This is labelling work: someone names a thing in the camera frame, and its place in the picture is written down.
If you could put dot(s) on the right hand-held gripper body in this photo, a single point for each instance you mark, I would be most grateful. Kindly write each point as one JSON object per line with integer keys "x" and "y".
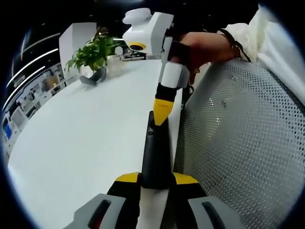
{"x": 152, "y": 31}

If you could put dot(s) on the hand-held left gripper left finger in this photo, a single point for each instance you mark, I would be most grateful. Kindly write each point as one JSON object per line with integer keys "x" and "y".
{"x": 95, "y": 212}

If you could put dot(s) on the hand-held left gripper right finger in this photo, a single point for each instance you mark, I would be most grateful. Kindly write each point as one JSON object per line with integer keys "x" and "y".
{"x": 209, "y": 214}

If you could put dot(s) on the black remote control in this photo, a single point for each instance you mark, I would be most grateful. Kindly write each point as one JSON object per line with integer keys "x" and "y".
{"x": 156, "y": 155}

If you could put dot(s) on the person's right hand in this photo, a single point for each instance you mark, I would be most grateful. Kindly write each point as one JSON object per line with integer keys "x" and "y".
{"x": 209, "y": 47}

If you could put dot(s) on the clear glass vase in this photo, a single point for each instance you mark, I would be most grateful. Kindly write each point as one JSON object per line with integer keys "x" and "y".
{"x": 114, "y": 65}

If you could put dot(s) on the green potted plant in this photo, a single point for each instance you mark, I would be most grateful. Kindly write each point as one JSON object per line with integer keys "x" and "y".
{"x": 91, "y": 56}

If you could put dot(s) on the black wristband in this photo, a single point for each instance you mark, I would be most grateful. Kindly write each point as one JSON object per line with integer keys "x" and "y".
{"x": 239, "y": 48}

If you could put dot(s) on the grey mesh chair back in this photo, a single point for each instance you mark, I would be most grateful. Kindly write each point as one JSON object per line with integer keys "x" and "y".
{"x": 245, "y": 143}

